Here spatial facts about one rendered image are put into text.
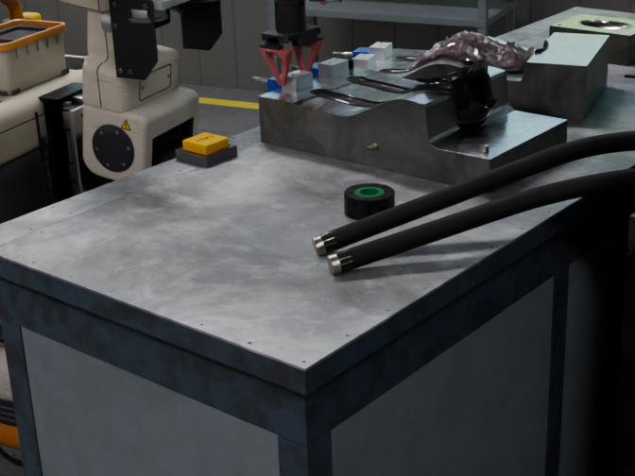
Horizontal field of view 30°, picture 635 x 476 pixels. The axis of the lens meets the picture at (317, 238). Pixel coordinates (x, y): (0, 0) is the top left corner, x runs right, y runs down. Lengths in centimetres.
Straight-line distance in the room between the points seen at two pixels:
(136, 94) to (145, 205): 56
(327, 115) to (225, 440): 72
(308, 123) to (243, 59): 345
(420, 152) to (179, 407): 64
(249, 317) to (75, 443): 47
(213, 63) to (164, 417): 408
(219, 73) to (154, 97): 313
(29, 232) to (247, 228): 34
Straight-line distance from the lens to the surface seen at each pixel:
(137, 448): 178
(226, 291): 162
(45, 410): 193
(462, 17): 444
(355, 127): 207
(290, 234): 180
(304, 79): 223
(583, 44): 247
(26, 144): 262
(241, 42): 556
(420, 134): 199
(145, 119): 245
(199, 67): 571
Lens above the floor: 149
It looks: 23 degrees down
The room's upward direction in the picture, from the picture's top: 2 degrees counter-clockwise
